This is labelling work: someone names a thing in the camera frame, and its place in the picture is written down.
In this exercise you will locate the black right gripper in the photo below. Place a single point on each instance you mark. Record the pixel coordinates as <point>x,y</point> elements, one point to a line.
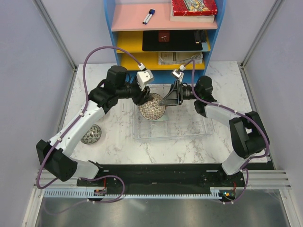
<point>172,98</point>

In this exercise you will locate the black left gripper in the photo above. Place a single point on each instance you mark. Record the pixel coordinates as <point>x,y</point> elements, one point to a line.
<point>143,97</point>

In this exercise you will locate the brown geometric patterned bowl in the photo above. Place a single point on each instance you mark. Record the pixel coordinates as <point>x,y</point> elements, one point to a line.
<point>152,110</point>

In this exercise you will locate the pale green bowl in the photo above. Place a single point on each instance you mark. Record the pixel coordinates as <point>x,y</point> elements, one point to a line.
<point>163,118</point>

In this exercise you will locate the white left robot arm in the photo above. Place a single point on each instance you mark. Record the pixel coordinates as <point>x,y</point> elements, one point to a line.
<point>55,154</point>

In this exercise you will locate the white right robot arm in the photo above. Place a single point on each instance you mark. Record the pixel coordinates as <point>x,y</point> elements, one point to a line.
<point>247,131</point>

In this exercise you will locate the folded newspaper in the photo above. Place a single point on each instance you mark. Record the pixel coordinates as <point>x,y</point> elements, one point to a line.
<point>175,58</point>

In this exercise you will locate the grey mosaic patterned bowl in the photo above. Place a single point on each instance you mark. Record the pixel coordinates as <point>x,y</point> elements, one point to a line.
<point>92,135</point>

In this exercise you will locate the blue and yellow shelf unit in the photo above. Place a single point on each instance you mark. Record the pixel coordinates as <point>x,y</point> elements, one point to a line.
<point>125,25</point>

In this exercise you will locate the black device on shelf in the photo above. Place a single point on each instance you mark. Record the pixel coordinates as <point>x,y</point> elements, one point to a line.
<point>200,36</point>

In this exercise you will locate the white thick book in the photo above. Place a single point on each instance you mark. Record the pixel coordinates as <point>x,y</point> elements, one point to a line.
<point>200,19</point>

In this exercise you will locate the blue capped marker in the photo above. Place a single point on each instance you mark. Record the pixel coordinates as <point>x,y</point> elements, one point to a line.
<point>151,12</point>

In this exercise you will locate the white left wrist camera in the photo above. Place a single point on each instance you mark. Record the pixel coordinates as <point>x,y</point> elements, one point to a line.
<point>144,78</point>

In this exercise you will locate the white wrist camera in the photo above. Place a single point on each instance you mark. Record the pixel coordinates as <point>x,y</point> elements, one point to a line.
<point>144,78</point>
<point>178,74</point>

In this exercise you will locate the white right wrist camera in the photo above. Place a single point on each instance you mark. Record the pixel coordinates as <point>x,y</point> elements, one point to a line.
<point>178,74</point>

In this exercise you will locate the white wire dish rack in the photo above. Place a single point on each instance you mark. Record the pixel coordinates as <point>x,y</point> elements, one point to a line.
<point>184,123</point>

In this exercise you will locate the aluminium frame post right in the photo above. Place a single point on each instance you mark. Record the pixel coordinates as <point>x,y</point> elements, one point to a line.
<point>269,18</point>

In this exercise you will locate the aluminium frame post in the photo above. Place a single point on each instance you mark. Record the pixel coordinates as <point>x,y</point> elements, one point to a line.
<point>55,33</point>
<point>269,18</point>

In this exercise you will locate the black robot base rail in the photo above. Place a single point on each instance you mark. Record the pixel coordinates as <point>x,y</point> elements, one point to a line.
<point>171,178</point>

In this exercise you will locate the light blue cable duct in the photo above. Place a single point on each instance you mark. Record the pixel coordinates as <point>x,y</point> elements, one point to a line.
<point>93,194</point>

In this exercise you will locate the aluminium frame post left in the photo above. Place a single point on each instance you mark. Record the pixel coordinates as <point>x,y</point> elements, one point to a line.
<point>55,33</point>

